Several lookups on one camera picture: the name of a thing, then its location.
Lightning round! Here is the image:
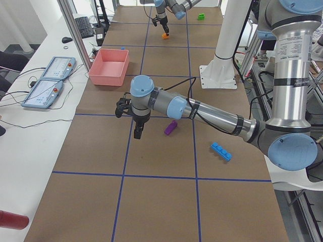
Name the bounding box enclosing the lower teach pendant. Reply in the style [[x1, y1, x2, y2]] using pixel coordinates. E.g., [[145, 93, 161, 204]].
[[21, 79, 63, 109]]

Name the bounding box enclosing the long blue block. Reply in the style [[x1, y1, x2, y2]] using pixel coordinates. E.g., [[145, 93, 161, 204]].
[[210, 142, 232, 161]]

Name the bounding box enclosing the orange block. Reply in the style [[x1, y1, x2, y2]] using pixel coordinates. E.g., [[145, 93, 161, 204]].
[[162, 33, 170, 39]]

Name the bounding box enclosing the green block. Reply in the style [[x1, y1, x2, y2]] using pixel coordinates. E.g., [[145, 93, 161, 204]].
[[197, 13, 205, 21]]

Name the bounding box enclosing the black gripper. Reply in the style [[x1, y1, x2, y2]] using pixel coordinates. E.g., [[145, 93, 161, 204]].
[[133, 113, 150, 139], [152, 15, 169, 34]]

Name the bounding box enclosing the upper teach pendant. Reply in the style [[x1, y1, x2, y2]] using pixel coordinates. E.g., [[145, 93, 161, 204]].
[[41, 56, 76, 80]]

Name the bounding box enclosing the pink plastic box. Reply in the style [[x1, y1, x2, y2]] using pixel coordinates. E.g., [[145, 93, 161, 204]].
[[88, 48, 129, 87]]

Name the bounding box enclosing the black keyboard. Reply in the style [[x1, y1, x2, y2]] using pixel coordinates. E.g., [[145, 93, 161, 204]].
[[75, 17, 94, 39]]

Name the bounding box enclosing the purple wedge block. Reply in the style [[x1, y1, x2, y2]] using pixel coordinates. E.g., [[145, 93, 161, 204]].
[[164, 120, 178, 136]]

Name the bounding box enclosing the aluminium frame post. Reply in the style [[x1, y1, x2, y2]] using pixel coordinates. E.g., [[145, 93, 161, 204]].
[[57, 0, 91, 72]]

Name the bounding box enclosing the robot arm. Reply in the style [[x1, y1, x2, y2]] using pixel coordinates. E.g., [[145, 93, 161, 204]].
[[140, 0, 201, 37], [126, 1, 322, 171]]

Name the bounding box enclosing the red bottle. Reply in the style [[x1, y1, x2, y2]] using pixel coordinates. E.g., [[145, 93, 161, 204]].
[[0, 210, 29, 230]]

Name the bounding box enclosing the white camera pedestal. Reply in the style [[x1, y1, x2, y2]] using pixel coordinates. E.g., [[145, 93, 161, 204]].
[[200, 0, 251, 89]]

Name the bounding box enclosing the teach pendant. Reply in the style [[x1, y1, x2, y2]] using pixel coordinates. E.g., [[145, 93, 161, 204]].
[[21, 79, 63, 109], [41, 56, 76, 80]]

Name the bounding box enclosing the black computer mouse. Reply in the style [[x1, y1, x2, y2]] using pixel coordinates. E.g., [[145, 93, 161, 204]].
[[62, 37, 73, 43]]

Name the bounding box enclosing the white chair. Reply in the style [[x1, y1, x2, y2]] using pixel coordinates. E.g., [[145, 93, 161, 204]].
[[264, 156, 322, 192]]

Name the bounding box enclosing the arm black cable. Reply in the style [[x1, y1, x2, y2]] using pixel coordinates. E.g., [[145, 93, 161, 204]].
[[164, 77, 253, 134]]

